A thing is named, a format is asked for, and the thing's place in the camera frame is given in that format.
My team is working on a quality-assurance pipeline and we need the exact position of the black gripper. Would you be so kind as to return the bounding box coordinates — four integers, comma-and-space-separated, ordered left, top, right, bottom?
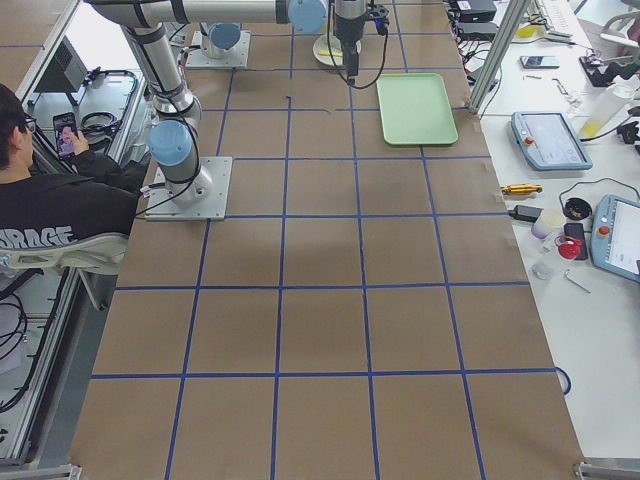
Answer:
342, 2, 389, 76

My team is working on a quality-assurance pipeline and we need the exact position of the white round plate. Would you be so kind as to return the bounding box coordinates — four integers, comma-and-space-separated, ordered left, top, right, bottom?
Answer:
312, 36, 343, 68

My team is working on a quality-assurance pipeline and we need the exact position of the yellow plastic fork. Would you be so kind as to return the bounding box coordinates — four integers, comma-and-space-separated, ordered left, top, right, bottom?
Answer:
318, 49, 343, 57

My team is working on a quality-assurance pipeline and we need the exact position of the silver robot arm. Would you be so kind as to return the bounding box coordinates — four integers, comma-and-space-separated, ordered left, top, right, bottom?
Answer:
91, 1, 389, 221
200, 22, 241, 58

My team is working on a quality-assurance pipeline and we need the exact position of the person's hand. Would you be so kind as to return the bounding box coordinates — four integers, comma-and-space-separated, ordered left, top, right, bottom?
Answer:
69, 131, 89, 156

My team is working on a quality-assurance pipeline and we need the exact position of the light green plastic tray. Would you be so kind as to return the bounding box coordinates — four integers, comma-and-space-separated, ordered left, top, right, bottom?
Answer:
376, 73, 458, 146

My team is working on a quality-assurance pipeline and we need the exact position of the smartphone on desk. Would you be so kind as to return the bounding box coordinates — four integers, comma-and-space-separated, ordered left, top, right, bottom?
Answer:
519, 56, 560, 70

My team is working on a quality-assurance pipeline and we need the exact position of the blue teach pendant upper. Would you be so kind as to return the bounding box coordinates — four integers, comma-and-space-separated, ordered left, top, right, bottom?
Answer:
510, 111, 593, 171

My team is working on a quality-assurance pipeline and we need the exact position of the blue teach pendant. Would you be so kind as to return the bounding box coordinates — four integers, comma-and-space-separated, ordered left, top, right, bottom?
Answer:
510, 111, 593, 171
590, 195, 640, 283

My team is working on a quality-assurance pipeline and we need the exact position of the white plastic cup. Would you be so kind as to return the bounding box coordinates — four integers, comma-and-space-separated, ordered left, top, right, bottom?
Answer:
531, 208, 566, 240

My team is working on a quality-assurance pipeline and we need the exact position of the clear squeeze bottle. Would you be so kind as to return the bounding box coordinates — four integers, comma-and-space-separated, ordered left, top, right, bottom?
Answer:
579, 84, 635, 140

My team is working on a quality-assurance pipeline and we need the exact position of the red round cap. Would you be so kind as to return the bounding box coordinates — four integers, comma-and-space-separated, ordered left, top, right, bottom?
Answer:
556, 237, 583, 260

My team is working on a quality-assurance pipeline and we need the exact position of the person in black shirt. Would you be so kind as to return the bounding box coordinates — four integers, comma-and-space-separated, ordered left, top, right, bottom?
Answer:
1, 85, 141, 249

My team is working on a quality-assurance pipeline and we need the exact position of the black smartphone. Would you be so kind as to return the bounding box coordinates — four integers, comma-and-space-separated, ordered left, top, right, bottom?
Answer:
53, 112, 77, 160

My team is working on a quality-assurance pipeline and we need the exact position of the metal allen key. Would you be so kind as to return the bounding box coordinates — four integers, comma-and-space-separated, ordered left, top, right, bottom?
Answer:
563, 269, 591, 294

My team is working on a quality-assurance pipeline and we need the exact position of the blue teach pendant lower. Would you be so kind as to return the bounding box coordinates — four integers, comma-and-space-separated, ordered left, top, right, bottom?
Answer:
590, 195, 640, 283

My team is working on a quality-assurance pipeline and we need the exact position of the white office chair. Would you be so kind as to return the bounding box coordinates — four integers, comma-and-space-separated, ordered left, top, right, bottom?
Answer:
1, 233, 128, 311

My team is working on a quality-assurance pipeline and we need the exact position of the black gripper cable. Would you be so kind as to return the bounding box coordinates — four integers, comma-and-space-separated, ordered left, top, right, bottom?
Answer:
326, 19, 391, 90

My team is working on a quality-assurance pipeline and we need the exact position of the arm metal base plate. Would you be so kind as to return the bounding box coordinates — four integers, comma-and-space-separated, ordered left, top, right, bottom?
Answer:
185, 30, 251, 70
142, 156, 233, 221

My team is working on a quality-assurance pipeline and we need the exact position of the aluminium frame post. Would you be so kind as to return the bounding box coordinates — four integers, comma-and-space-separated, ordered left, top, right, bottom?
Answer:
468, 0, 530, 114

